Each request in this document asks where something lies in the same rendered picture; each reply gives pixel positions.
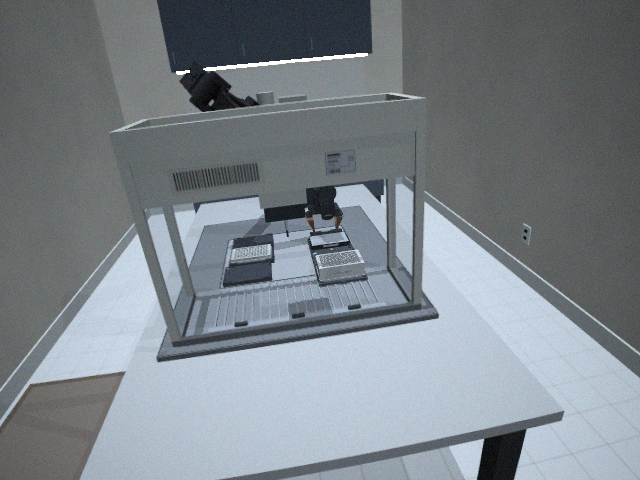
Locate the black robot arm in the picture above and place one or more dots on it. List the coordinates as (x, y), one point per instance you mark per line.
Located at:
(206, 90)

